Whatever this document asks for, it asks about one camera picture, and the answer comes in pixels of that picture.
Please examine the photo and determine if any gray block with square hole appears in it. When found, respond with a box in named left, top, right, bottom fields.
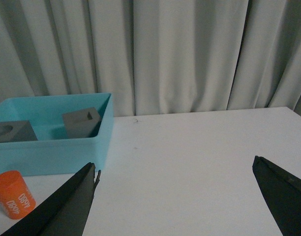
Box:
left=62, top=107, right=102, bottom=139

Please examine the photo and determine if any blue plastic box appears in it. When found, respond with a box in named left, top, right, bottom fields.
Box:
left=0, top=93, right=114, bottom=176

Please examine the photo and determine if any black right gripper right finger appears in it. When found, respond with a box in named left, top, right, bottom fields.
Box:
left=252, top=156, right=301, bottom=236

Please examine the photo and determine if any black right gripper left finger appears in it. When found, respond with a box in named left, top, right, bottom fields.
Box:
left=2, top=162, right=101, bottom=236

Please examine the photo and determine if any white curtain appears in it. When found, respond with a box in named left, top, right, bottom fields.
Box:
left=0, top=0, right=301, bottom=116

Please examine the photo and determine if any gray block with round hole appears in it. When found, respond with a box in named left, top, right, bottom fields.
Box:
left=0, top=120, right=37, bottom=143

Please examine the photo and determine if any orange cylinder part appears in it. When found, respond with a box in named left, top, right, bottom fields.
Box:
left=0, top=170, right=36, bottom=220

